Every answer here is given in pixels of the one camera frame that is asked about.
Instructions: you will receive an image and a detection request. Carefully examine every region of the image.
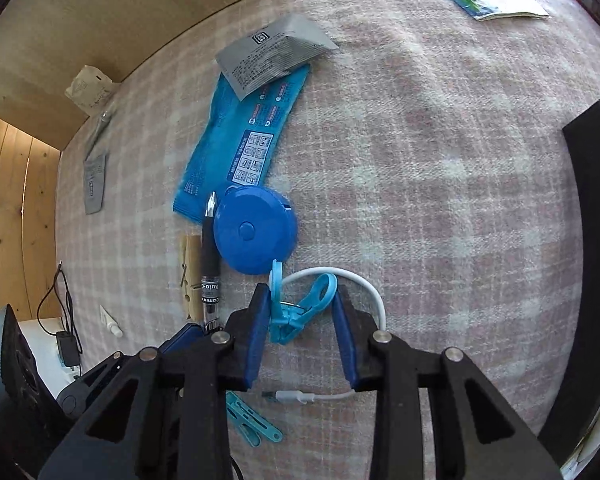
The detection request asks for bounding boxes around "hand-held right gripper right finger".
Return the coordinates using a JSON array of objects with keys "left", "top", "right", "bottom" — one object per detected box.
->
[{"left": 332, "top": 286, "right": 563, "bottom": 480}]

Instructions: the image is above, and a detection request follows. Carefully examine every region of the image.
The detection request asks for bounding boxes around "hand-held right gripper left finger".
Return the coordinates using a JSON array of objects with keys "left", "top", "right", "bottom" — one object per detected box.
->
[{"left": 37, "top": 284, "right": 272, "bottom": 480}]

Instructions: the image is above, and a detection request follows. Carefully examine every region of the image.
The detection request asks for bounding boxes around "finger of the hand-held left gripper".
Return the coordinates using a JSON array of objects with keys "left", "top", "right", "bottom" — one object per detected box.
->
[{"left": 159, "top": 324, "right": 210, "bottom": 357}]

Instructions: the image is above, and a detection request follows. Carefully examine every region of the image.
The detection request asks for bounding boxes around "light blue plastic clip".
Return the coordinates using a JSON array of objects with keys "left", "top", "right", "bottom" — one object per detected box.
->
[
  {"left": 269, "top": 259, "right": 340, "bottom": 346},
  {"left": 225, "top": 391, "right": 284, "bottom": 448}
]

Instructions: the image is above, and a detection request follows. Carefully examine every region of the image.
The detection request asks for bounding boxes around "white usb cable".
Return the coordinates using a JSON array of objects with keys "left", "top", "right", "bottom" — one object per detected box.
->
[{"left": 262, "top": 267, "right": 386, "bottom": 406}]

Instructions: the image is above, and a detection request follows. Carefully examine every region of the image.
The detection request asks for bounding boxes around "wooden clothespin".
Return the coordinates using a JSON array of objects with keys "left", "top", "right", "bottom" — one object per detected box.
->
[{"left": 180, "top": 235, "right": 206, "bottom": 322}]

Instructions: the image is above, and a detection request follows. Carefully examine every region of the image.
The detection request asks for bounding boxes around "small white tube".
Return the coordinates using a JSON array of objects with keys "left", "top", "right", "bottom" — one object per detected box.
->
[{"left": 99, "top": 304, "right": 124, "bottom": 339}]

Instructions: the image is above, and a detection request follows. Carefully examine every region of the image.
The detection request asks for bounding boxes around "black pen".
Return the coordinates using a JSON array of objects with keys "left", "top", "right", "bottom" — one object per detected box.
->
[{"left": 200, "top": 191, "right": 225, "bottom": 333}]

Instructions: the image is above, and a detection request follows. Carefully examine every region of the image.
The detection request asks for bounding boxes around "blue round tape measure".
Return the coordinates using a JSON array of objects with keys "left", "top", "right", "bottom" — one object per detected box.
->
[{"left": 214, "top": 185, "right": 298, "bottom": 276}]

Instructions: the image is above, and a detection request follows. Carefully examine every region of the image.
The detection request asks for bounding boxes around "small grey packet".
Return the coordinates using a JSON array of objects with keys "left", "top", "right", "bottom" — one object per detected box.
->
[{"left": 82, "top": 154, "right": 108, "bottom": 216}]

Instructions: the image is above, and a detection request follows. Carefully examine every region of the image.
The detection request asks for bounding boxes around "blue plastic packet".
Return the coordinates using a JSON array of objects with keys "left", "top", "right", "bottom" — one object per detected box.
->
[{"left": 172, "top": 65, "right": 312, "bottom": 226}]

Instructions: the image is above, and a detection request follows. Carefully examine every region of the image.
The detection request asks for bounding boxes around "grey foil sachet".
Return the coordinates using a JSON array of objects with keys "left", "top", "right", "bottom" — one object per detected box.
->
[{"left": 215, "top": 14, "right": 338, "bottom": 101}]

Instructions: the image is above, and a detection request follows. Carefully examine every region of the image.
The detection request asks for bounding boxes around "black tray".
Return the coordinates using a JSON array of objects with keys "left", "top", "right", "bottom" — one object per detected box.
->
[{"left": 537, "top": 100, "right": 600, "bottom": 468}]

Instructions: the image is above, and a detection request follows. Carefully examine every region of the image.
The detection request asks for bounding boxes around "white power strip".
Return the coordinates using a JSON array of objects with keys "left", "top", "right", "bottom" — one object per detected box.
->
[{"left": 50, "top": 345, "right": 83, "bottom": 381}]

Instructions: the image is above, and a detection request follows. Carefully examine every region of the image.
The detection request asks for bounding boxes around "black power adapter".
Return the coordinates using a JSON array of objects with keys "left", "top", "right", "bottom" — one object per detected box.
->
[{"left": 55, "top": 331, "right": 82, "bottom": 368}]

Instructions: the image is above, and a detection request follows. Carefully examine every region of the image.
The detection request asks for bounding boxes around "pine plank panel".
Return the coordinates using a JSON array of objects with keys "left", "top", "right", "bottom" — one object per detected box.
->
[{"left": 0, "top": 110, "right": 63, "bottom": 326}]

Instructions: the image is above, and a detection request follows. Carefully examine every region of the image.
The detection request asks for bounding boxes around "pink plaid tablecloth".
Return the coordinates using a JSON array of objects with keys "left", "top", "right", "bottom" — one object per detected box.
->
[{"left": 55, "top": 0, "right": 600, "bottom": 480}]

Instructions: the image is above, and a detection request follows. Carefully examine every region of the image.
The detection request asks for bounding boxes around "grey tube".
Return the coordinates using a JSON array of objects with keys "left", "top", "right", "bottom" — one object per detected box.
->
[{"left": 82, "top": 110, "right": 113, "bottom": 158}]

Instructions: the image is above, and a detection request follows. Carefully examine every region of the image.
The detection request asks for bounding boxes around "beige paper packet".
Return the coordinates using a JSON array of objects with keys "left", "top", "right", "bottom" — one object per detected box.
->
[{"left": 64, "top": 65, "right": 120, "bottom": 117}]

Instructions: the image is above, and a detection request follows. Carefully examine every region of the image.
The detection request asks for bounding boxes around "light wooden board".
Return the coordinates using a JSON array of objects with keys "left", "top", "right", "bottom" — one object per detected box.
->
[{"left": 0, "top": 0, "right": 288, "bottom": 148}]

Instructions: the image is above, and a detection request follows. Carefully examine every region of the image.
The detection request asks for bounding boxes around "black power cable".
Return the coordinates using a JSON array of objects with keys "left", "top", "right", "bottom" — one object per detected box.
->
[{"left": 36, "top": 260, "right": 83, "bottom": 356}]

